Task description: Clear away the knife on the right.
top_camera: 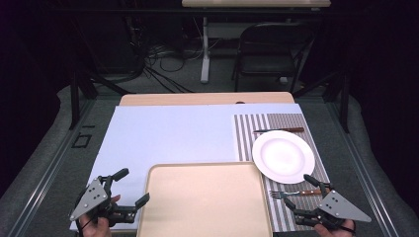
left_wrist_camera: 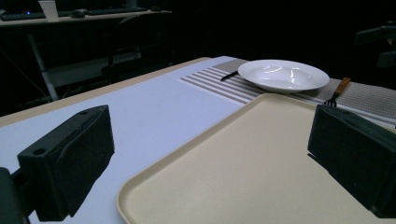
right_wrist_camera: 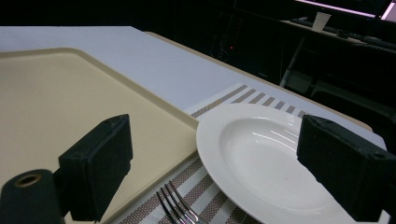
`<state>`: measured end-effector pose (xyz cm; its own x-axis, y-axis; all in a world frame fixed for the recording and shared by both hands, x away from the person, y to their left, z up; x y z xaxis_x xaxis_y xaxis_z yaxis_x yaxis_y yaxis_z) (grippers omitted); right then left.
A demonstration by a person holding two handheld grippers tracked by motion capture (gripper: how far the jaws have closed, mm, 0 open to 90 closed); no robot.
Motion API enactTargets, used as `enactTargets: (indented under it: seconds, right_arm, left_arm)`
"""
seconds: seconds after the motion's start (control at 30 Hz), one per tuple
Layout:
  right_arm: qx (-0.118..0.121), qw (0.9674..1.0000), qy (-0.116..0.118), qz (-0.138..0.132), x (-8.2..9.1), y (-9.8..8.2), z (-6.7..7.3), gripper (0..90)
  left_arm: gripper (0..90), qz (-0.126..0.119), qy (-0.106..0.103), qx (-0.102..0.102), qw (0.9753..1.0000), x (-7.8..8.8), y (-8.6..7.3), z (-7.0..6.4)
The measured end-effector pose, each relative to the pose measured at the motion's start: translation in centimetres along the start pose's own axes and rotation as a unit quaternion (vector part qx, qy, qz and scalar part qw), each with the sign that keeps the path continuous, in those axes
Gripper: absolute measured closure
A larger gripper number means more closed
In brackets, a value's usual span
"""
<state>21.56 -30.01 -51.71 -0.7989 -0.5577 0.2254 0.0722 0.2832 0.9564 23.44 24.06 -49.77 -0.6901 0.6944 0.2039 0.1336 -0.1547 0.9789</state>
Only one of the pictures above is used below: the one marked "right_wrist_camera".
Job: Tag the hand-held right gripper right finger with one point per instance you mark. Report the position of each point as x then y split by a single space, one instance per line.
348 168

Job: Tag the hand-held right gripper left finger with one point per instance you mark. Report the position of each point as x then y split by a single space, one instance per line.
93 168

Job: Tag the white-legged desk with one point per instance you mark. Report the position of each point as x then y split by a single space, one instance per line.
291 65

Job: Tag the brown striped placemat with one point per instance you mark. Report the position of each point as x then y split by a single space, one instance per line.
214 203

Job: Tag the dark monitor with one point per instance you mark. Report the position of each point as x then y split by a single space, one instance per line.
342 4

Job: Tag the beige plastic tray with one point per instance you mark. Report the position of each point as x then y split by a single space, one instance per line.
46 109

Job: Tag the silver metal fork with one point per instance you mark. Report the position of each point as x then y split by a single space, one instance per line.
179 205

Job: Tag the white round plate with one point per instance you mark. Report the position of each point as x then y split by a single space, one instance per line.
258 161

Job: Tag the pale blue table sheet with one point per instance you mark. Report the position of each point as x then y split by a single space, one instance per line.
140 62

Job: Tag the black keyboard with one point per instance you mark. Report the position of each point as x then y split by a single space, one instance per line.
342 32

